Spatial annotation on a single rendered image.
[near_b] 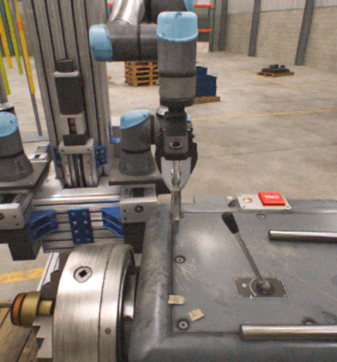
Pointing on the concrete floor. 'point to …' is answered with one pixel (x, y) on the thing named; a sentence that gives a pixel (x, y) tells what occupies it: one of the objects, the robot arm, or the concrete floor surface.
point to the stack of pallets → (141, 73)
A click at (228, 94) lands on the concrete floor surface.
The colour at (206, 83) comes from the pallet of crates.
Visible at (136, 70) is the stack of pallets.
